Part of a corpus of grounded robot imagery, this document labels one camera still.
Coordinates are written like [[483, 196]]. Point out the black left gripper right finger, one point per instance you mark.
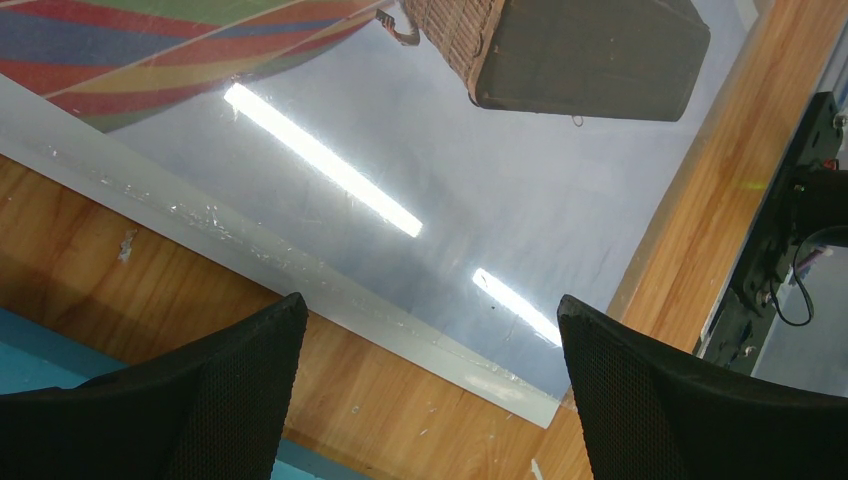
[[651, 411]]

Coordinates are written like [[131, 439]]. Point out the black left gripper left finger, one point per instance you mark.
[[214, 408]]

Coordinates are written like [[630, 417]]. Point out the wooden photo frame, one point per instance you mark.
[[34, 357]]

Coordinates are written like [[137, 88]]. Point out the hot air balloon photo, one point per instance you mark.
[[297, 143]]

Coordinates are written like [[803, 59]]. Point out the small white paper scrap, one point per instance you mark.
[[126, 247]]

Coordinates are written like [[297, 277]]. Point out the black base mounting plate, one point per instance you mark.
[[805, 206]]

